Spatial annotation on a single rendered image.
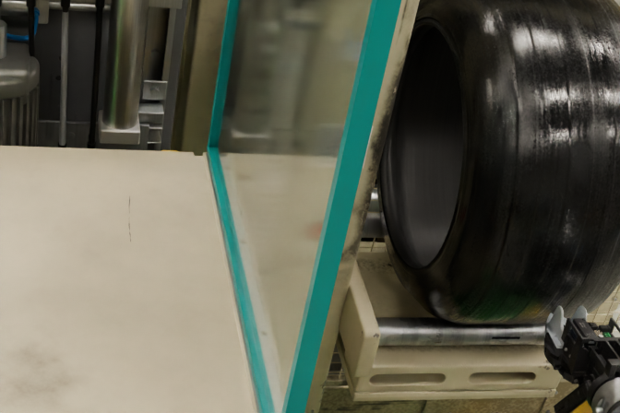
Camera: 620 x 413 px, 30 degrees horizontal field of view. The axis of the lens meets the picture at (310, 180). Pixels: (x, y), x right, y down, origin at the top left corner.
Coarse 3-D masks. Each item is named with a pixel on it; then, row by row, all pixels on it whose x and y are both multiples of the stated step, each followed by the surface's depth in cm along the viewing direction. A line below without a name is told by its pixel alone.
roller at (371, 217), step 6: (366, 216) 208; (372, 216) 208; (378, 216) 209; (366, 222) 207; (372, 222) 208; (378, 222) 208; (366, 228) 207; (372, 228) 208; (378, 228) 208; (366, 234) 208; (372, 234) 208; (378, 234) 209
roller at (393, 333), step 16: (384, 320) 185; (400, 320) 186; (416, 320) 187; (432, 320) 187; (384, 336) 184; (400, 336) 185; (416, 336) 186; (432, 336) 186; (448, 336) 187; (464, 336) 188; (480, 336) 188; (496, 336) 189; (512, 336) 190; (528, 336) 191
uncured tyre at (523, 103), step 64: (448, 0) 174; (512, 0) 167; (576, 0) 171; (448, 64) 207; (512, 64) 160; (576, 64) 162; (448, 128) 212; (512, 128) 158; (576, 128) 160; (384, 192) 201; (448, 192) 211; (512, 192) 159; (576, 192) 160; (448, 256) 170; (512, 256) 163; (576, 256) 165; (448, 320) 182; (512, 320) 178
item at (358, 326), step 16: (352, 288) 187; (352, 304) 185; (368, 304) 184; (352, 320) 184; (368, 320) 181; (352, 336) 184; (368, 336) 178; (352, 352) 184; (368, 352) 180; (352, 368) 184; (368, 368) 182
